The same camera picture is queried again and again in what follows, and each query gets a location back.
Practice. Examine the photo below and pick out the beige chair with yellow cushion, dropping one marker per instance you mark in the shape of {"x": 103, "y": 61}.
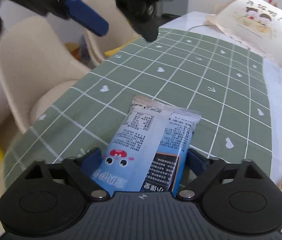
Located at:
{"x": 112, "y": 30}

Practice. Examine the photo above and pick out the blue snack packet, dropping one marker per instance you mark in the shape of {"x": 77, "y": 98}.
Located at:
{"x": 148, "y": 151}

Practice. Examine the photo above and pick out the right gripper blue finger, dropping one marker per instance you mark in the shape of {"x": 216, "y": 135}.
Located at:
{"x": 81, "y": 13}
{"x": 79, "y": 173}
{"x": 206, "y": 171}

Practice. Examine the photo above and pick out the mesh food cover tent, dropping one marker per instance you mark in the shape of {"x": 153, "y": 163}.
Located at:
{"x": 255, "y": 23}

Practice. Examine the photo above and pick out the green checked tablecloth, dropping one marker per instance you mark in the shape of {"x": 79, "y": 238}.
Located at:
{"x": 222, "y": 81}

